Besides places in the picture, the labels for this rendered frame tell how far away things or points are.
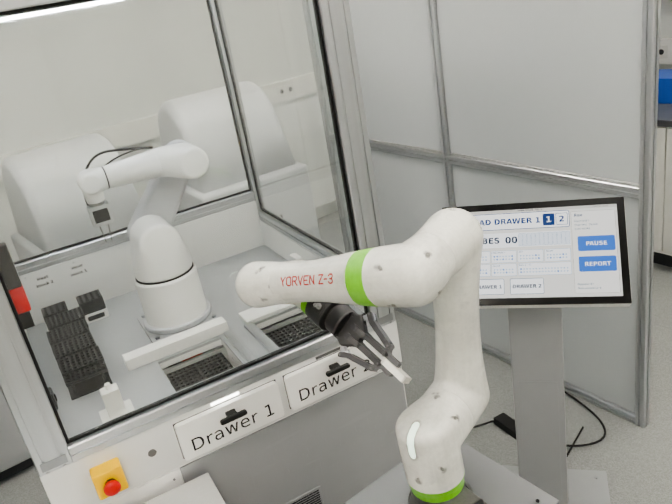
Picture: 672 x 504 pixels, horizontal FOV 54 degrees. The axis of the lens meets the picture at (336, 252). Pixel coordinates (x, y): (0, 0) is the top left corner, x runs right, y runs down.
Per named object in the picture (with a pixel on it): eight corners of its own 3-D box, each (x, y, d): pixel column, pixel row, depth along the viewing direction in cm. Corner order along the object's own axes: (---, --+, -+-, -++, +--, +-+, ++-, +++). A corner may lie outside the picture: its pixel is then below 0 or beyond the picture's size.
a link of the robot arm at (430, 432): (480, 462, 149) (469, 394, 142) (450, 512, 138) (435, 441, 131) (430, 448, 157) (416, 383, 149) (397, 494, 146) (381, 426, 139)
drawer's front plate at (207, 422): (285, 415, 183) (277, 382, 178) (185, 461, 171) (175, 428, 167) (282, 412, 184) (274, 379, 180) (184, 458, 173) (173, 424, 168)
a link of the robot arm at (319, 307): (342, 290, 160) (321, 320, 161) (317, 280, 151) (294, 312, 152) (359, 304, 157) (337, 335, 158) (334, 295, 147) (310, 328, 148)
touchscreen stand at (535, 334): (621, 591, 206) (624, 308, 167) (476, 575, 220) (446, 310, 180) (606, 477, 250) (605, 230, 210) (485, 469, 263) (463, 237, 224)
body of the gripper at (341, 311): (316, 327, 151) (342, 352, 145) (338, 298, 150) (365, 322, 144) (333, 332, 157) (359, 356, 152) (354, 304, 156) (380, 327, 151)
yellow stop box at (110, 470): (130, 489, 162) (121, 466, 159) (100, 503, 159) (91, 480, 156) (125, 478, 166) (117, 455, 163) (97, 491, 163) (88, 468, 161)
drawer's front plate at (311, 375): (379, 370, 195) (374, 339, 191) (293, 411, 184) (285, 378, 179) (376, 368, 196) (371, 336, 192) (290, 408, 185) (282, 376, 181)
